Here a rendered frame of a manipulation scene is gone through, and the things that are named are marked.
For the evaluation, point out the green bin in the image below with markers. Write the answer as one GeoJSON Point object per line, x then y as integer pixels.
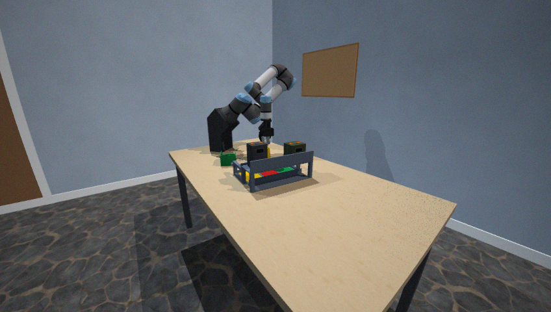
{"type": "Point", "coordinates": [227, 159]}

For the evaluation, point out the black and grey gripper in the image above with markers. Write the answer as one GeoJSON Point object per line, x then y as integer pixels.
{"type": "Point", "coordinates": [268, 131]}

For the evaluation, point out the grey metal shelf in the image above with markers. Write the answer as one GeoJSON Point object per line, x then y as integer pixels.
{"type": "Point", "coordinates": [274, 171]}

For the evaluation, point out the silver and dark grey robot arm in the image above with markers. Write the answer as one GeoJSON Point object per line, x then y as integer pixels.
{"type": "Point", "coordinates": [253, 112]}

